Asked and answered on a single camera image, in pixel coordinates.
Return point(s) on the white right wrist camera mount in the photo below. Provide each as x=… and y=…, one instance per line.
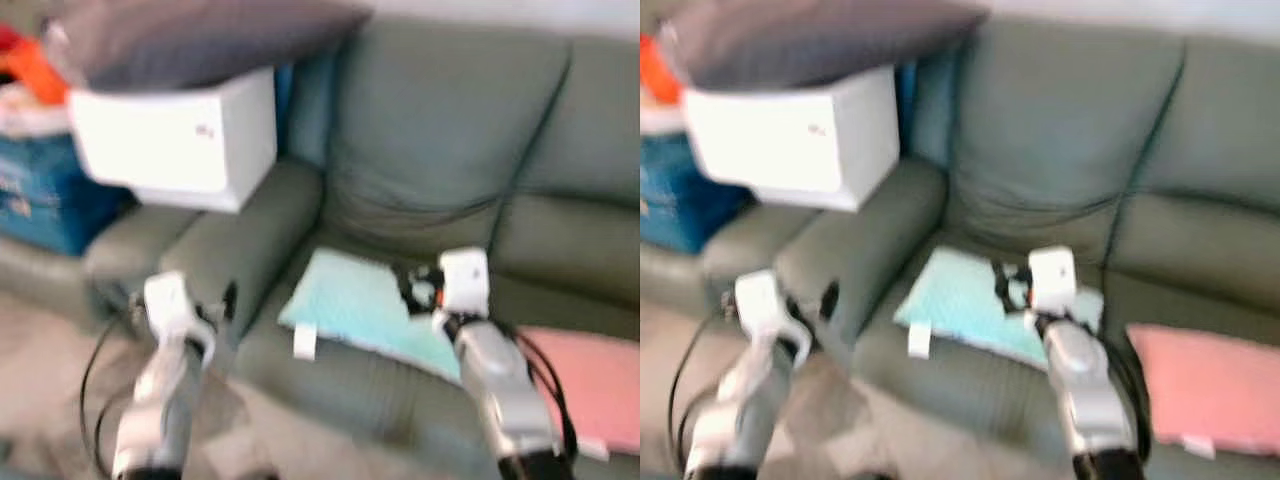
x=1052, y=278
x=465, y=280

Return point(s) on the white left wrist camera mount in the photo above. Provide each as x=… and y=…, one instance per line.
x=758, y=300
x=165, y=300

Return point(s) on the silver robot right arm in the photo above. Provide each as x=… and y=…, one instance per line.
x=1085, y=390
x=500, y=390

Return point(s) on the teal dimpled pillow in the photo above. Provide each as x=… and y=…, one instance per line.
x=960, y=295
x=345, y=300

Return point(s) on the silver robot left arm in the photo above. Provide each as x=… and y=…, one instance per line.
x=155, y=400
x=735, y=410

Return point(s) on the dark grey pillow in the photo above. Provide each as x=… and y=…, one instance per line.
x=820, y=40
x=200, y=40

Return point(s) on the blue fabric item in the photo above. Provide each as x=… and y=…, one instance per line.
x=925, y=110
x=300, y=110

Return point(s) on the orange cloth item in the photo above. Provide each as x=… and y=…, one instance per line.
x=658, y=75
x=35, y=70

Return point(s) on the blue storage box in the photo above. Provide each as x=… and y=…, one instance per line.
x=50, y=200
x=680, y=200

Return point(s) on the white cardboard box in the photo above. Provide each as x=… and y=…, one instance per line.
x=790, y=140
x=170, y=140

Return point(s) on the white bag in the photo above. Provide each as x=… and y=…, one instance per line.
x=660, y=120
x=25, y=115

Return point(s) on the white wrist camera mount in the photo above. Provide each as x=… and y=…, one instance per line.
x=465, y=280
x=758, y=300
x=1052, y=278
x=165, y=300

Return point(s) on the pink pillow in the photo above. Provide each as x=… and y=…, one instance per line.
x=1210, y=385
x=600, y=385

